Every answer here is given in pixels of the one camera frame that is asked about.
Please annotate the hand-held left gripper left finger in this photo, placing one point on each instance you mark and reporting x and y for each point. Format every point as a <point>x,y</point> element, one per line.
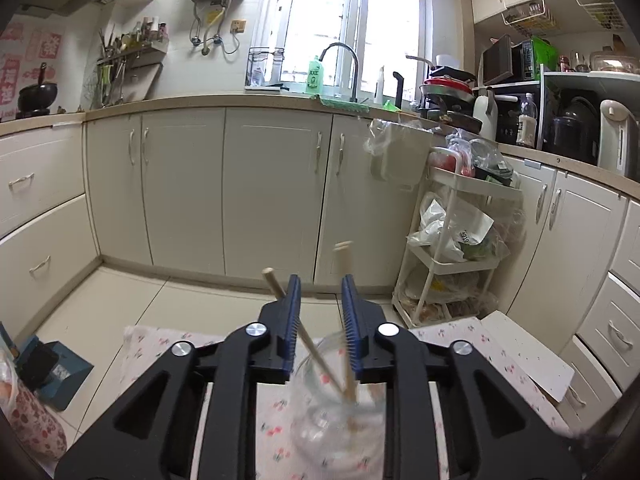
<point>291,327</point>

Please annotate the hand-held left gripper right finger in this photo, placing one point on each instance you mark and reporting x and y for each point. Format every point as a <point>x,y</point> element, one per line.
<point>351,330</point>

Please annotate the wooden chopstick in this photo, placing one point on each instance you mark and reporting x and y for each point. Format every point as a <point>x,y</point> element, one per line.
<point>317,355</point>
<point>345,260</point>

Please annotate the clear glass jar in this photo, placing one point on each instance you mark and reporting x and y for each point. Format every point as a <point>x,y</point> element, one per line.
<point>325,425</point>

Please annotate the floral tablecloth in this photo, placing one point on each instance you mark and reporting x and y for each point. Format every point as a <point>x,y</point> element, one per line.
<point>272,425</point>

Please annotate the white trolley cart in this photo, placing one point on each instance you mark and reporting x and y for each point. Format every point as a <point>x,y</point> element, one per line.
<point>450,240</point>

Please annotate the white plastic bag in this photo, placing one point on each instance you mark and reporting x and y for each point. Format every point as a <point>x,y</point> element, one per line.
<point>450,232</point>

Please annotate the cream base cabinets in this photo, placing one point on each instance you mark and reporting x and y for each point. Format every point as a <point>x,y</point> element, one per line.
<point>190,185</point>

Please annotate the white hanging trash bin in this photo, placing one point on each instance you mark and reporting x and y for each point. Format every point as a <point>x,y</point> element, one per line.
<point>400,152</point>

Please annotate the blue dustpan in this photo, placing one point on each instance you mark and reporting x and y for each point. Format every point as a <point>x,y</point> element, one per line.
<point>55,372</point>

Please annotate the white spray bottle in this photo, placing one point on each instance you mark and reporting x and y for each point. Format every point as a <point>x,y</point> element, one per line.
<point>380,87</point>

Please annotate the green dish soap bottle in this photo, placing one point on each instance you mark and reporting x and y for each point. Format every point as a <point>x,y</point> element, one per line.
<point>313,76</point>

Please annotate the white thermos jug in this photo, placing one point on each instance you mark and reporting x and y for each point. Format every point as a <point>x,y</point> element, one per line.
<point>486,112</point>

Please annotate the stack of pans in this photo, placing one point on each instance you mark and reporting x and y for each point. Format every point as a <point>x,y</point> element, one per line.
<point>447,92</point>

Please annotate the black sink faucet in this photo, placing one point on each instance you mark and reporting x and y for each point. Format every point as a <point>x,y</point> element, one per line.
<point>350,65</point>

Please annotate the clear plastic bottle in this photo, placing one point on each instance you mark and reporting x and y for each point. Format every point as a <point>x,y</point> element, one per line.
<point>526,122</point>

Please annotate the black rice cooker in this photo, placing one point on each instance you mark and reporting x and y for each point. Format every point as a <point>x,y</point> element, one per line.
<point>572,125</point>

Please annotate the kitchen window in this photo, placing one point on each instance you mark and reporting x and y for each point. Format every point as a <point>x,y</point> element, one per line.
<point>350,20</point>

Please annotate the black microwave oven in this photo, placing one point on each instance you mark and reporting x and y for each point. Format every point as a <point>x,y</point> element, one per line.
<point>515,60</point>

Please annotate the white electric thermo pot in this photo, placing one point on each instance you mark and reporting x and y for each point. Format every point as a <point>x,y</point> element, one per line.
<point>617,135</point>

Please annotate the green box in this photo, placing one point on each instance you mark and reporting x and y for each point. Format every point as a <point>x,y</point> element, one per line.
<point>545,52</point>

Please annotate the black cooking pot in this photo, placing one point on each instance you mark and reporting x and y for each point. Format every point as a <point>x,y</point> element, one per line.
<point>37,95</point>

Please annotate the white appliance shelf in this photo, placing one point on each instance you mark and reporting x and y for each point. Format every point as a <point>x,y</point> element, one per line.
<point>590,77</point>

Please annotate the wall power outlet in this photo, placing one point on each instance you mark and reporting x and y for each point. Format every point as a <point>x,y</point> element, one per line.
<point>238,25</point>

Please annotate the wall spice rack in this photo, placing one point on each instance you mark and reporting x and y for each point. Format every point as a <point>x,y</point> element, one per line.
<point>132,57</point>

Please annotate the pink wall stickers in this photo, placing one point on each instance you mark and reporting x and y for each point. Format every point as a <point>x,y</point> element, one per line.
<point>25,65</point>

